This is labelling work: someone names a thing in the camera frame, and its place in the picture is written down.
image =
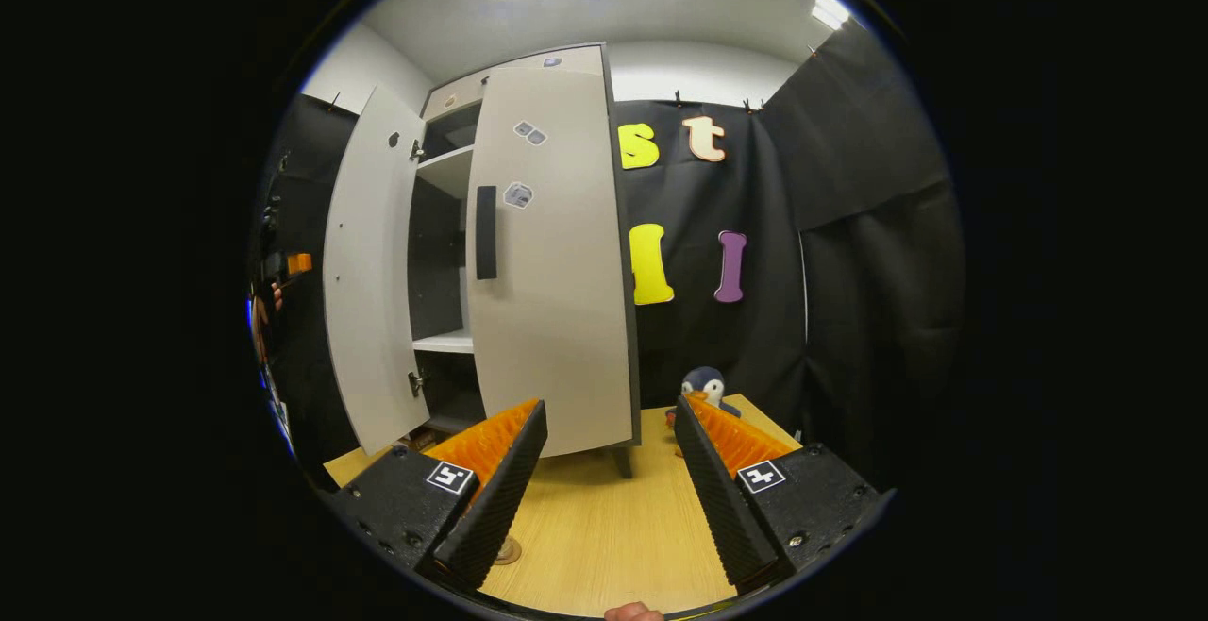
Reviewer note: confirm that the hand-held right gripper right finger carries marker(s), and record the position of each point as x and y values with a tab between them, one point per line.
717	498

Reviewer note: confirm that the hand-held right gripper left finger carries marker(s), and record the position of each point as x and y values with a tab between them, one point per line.
495	498

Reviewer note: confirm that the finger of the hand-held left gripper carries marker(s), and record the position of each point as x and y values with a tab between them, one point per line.
299	263

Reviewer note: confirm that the grey cabinet door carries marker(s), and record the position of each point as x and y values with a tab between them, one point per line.
368	272
557	319

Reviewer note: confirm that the grey wooden cabinet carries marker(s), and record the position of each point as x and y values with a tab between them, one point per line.
436	253

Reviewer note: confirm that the metal door hinge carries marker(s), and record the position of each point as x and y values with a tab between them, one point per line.
416	150
415	383

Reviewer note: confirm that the penguin plush toy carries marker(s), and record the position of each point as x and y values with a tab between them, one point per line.
706	383

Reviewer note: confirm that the black backdrop cloth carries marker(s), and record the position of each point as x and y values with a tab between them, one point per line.
868	319

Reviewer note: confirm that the ceiling light panel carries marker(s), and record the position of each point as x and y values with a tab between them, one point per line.
830	10

